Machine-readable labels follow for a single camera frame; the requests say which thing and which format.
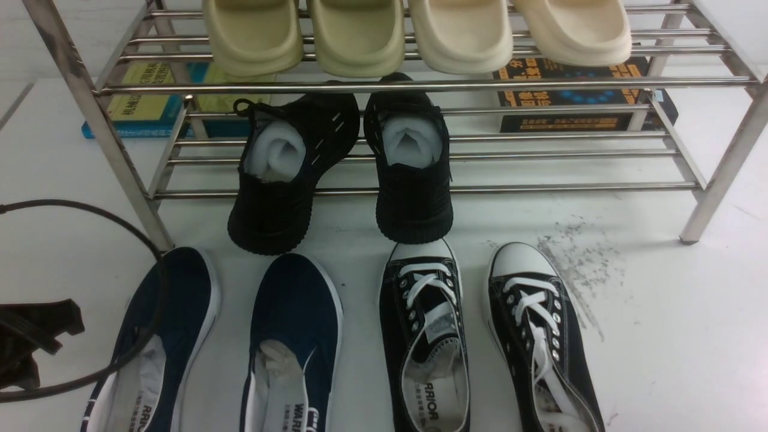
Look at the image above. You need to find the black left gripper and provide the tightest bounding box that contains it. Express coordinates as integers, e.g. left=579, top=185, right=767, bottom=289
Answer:
left=1, top=299, right=85, bottom=391

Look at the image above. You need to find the navy slip-on shoe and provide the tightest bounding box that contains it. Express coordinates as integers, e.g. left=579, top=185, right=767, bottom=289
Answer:
left=80, top=247, right=221, bottom=431
left=239, top=253, right=343, bottom=431

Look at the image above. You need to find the stainless steel shoe rack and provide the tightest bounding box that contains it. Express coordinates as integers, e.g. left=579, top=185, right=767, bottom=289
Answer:
left=23, top=1, right=767, bottom=250

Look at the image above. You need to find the yellow and blue book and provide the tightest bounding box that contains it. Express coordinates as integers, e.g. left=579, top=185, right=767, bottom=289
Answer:
left=107, top=62, right=271, bottom=139

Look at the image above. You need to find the black knit sneaker left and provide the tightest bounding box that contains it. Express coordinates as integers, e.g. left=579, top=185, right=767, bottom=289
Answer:
left=227, top=93, right=360, bottom=256

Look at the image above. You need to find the black knit sneaker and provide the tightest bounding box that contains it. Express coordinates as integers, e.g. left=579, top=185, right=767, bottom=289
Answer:
left=362, top=90, right=454, bottom=244
left=227, top=93, right=360, bottom=256

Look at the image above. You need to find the olive foam slide left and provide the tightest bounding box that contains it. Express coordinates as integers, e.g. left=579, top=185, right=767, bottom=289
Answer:
left=201, top=1, right=304, bottom=77

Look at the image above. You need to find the olive foam slide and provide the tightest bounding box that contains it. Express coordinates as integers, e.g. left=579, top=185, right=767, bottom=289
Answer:
left=307, top=1, right=406, bottom=77
left=201, top=1, right=304, bottom=77

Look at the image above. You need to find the black canvas lace-up sneaker left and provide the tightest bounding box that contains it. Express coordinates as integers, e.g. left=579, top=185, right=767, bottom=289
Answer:
left=378, top=239, right=471, bottom=431

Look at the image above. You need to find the black canvas lace-up sneaker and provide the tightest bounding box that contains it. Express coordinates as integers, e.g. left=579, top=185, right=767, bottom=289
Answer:
left=378, top=239, right=471, bottom=431
left=482, top=242, right=605, bottom=431

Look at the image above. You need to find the black knit sneaker right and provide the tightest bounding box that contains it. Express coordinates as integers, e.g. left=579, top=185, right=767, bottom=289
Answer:
left=362, top=90, right=454, bottom=244

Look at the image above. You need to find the olive foam slide right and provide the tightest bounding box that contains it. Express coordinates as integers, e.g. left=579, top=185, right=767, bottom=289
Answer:
left=307, top=1, right=406, bottom=77

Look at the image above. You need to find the black canvas lace-up sneaker right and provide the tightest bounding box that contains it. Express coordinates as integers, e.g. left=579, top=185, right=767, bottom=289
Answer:
left=482, top=242, right=605, bottom=431

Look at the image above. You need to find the cream foam slide left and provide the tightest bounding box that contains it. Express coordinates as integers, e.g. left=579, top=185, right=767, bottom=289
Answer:
left=408, top=1, right=514, bottom=75

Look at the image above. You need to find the cream foam slide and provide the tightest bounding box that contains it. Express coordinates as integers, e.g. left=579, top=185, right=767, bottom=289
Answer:
left=512, top=1, right=632, bottom=67
left=408, top=1, right=514, bottom=75

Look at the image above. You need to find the cream foam slide right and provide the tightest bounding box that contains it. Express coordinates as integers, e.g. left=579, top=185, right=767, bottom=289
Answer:
left=512, top=1, right=632, bottom=67

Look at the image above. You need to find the black cable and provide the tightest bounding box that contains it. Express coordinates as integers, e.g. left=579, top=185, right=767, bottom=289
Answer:
left=0, top=200, right=169, bottom=403

